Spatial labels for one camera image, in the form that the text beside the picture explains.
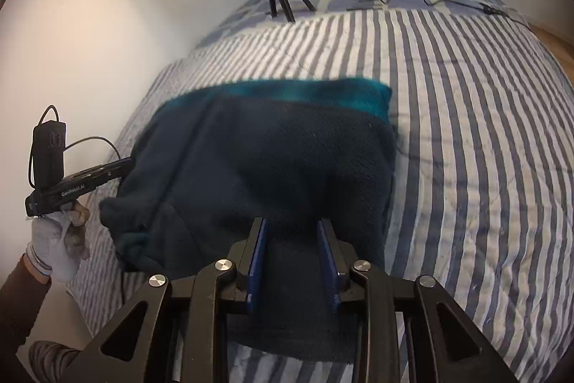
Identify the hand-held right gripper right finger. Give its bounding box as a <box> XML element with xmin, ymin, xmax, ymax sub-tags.
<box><xmin>316</xmin><ymin>219</ymin><xmax>521</xmax><ymax>383</ymax></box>

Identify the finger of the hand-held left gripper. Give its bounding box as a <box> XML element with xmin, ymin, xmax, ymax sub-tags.
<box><xmin>96</xmin><ymin>157</ymin><xmax>135</xmax><ymax>182</ymax></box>

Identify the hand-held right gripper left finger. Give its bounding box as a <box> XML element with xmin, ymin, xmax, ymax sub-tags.
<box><xmin>67</xmin><ymin>217</ymin><xmax>270</xmax><ymax>383</ymax></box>

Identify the teal plaid fleece jacket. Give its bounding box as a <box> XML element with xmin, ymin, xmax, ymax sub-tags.
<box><xmin>99</xmin><ymin>78</ymin><xmax>397</xmax><ymax>363</ymax></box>

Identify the person's left forearm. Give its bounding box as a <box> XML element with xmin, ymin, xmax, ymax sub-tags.
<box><xmin>0</xmin><ymin>252</ymin><xmax>53</xmax><ymax>361</ymax></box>

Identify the person's left hand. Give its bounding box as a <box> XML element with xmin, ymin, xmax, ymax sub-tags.
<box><xmin>26</xmin><ymin>201</ymin><xmax>90</xmax><ymax>282</ymax></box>

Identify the blue striped blanket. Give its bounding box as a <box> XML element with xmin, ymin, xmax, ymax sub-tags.
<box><xmin>67</xmin><ymin>8</ymin><xmax>574</xmax><ymax>383</ymax></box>

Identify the striped dark garment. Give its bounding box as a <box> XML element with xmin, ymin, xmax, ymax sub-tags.
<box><xmin>28</xmin><ymin>340</ymin><xmax>84</xmax><ymax>383</ymax></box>

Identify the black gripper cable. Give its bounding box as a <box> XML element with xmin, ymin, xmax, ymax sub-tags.
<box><xmin>28</xmin><ymin>105</ymin><xmax>122</xmax><ymax>191</ymax></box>

